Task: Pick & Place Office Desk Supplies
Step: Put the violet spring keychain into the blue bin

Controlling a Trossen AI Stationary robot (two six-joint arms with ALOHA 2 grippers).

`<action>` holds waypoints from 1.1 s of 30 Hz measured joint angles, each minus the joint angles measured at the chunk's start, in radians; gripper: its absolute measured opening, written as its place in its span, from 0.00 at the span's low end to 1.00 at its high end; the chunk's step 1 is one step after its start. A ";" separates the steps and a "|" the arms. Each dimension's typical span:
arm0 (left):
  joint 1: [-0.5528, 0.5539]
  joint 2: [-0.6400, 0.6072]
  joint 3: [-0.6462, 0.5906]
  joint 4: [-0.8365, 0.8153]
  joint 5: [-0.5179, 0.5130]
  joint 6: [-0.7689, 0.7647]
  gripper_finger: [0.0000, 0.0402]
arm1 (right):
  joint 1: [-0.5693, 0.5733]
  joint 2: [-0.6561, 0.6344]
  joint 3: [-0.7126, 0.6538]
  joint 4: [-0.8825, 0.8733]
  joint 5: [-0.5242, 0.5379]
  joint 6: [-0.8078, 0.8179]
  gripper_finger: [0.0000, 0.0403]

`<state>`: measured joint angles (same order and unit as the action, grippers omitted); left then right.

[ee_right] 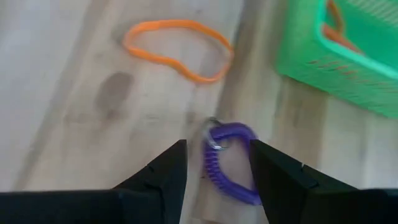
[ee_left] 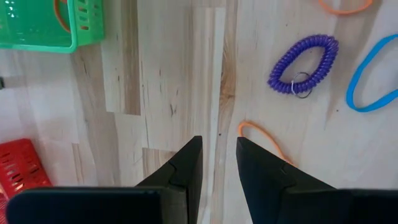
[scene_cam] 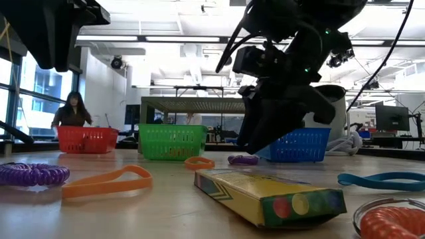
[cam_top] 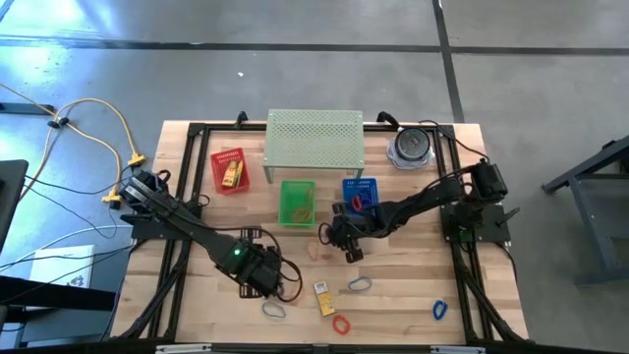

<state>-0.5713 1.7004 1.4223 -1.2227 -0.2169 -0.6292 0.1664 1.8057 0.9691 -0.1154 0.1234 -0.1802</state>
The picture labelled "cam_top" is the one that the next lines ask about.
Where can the orange rubber band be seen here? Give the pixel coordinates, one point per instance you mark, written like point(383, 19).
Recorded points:
point(309, 194)
point(307, 250)
point(295, 215)

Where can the red-orange coil wristband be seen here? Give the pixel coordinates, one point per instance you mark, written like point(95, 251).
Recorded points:
point(334, 324)
point(355, 202)

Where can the silver bracket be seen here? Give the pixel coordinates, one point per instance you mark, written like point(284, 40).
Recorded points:
point(457, 350)
point(184, 349)

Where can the white paper sheet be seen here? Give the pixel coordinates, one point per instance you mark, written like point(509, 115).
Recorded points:
point(59, 265)

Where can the black panel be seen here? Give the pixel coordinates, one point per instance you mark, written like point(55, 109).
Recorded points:
point(12, 196)

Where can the blue coil wristband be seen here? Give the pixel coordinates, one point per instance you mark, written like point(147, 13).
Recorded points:
point(434, 311)

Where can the black floor bar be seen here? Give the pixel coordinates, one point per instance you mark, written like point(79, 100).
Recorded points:
point(29, 108)

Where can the pale green perforated metal shelf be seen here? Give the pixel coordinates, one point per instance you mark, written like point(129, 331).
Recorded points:
point(314, 140)

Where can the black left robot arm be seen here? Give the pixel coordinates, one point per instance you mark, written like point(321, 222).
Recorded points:
point(187, 223)

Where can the black aluminium table frame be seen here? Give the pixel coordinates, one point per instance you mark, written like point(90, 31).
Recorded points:
point(221, 127)

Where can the grey-blue metal cart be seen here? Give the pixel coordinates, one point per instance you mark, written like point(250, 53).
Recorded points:
point(589, 231)

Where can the black beam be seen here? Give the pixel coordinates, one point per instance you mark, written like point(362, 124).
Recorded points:
point(49, 294)

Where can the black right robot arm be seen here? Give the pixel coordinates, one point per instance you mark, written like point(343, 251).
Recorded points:
point(432, 196)

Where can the green plastic basket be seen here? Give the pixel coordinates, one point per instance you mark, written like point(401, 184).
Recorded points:
point(287, 196)

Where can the blue plastic basket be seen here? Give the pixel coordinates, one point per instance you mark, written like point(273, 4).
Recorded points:
point(350, 189)

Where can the purple coil wristband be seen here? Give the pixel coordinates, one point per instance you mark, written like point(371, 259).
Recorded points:
point(363, 196)

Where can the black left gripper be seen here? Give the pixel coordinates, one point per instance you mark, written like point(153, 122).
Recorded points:
point(265, 273)

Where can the red plastic basket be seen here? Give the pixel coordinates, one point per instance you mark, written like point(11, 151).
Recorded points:
point(228, 155)

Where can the yellow crayon box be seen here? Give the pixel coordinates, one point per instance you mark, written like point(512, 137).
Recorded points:
point(239, 173)
point(227, 176)
point(324, 300)

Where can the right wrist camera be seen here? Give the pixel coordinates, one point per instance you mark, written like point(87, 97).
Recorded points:
point(340, 207)

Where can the grey rubber band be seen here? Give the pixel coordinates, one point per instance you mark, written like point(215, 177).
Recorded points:
point(264, 310)

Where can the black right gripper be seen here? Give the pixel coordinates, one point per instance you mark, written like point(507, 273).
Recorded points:
point(359, 228)

